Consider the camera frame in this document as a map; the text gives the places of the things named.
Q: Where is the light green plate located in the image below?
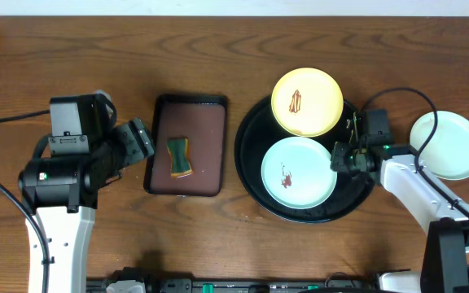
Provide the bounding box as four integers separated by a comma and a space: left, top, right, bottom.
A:
410, 111, 469, 181
261, 137, 337, 209

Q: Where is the green orange sponge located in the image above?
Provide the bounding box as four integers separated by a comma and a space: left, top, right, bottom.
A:
166, 138, 193, 178

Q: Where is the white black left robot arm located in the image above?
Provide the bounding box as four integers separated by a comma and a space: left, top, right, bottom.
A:
18, 92, 155, 292

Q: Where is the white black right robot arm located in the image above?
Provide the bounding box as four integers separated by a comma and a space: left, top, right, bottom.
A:
331, 109, 469, 292

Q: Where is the yellow dirty plate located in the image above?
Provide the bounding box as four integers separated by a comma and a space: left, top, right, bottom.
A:
270, 68, 344, 138

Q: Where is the black rectangular water tray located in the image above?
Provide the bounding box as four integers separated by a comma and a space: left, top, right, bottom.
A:
143, 94, 228, 197

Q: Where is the black round tray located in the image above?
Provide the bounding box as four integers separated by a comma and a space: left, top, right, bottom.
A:
234, 97, 374, 223

